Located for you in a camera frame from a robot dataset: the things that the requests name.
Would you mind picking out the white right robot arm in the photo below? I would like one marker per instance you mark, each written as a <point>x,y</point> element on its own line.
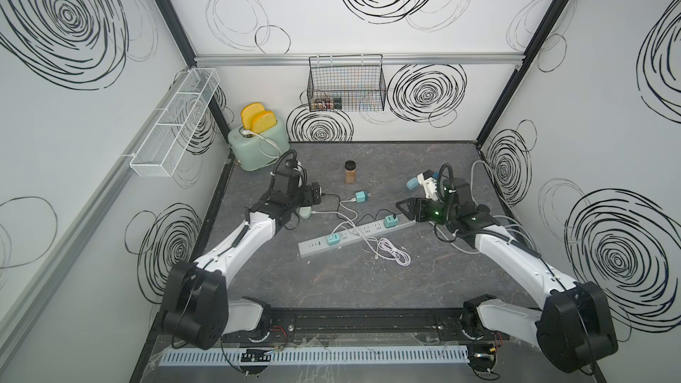
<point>571,324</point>

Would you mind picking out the rear yellow toast slice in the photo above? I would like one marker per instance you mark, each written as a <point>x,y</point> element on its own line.
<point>249,113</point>

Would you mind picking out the yellow toast slice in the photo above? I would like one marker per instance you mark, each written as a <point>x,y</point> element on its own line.
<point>249,113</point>
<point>263,121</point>

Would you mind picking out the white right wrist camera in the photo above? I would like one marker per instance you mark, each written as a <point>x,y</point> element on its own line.
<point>428,181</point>

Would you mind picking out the pale green round earbud case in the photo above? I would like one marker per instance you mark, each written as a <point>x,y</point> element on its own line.
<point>304,212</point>

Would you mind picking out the white slotted cable duct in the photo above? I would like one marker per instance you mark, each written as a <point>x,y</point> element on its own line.
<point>378,355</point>

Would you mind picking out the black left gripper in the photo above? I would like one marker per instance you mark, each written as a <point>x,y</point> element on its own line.
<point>308,200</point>

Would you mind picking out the white power strip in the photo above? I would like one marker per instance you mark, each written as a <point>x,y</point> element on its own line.
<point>371,231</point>

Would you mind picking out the mint green toaster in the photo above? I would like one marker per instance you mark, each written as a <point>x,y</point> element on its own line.
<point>253,152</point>

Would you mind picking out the front yellow toast slice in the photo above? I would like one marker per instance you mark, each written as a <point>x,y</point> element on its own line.
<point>263,121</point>

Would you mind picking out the teal charger with white cable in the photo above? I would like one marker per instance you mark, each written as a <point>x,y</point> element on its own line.
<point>361,196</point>

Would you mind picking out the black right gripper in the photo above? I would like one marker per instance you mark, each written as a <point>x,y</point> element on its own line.
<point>414,207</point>

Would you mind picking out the teal charger with black cable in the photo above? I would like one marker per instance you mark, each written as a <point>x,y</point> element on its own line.
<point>391,221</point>

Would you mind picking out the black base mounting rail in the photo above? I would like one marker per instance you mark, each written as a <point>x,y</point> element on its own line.
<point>372,322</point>

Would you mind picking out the black wire wall basket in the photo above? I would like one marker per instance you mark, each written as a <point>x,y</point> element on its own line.
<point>347,83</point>

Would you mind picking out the white wire wall shelf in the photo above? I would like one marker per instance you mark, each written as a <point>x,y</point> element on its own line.
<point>181,113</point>

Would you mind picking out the light blue earbud case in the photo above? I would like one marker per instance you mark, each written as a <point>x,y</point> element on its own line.
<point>413,183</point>

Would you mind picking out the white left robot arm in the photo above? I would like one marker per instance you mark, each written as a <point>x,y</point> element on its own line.
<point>195,307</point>

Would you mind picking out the brown spice bottle black lid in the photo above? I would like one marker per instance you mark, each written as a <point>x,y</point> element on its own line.
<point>350,172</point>

